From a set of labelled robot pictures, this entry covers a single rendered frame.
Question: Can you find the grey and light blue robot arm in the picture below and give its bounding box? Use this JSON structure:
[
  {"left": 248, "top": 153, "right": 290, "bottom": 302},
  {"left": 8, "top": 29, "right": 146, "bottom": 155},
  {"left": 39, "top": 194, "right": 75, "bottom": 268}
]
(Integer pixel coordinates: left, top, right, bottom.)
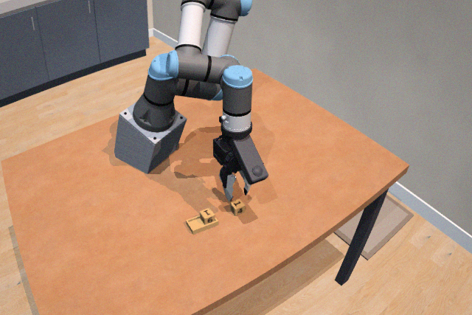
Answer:
[{"left": 133, "top": 0, "right": 268, "bottom": 184}]

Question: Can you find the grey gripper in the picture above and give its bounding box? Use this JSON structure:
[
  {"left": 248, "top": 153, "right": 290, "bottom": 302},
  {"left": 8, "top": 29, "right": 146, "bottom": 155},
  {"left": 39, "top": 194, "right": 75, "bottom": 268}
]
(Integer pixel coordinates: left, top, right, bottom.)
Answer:
[{"left": 213, "top": 116, "right": 252, "bottom": 201}]

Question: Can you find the tan cube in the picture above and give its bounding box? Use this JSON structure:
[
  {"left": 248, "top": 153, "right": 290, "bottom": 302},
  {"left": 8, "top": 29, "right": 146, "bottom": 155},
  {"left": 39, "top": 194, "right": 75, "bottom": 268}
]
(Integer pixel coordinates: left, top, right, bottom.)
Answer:
[
  {"left": 230, "top": 199, "right": 245, "bottom": 216},
  {"left": 200, "top": 208, "right": 215, "bottom": 225}
]

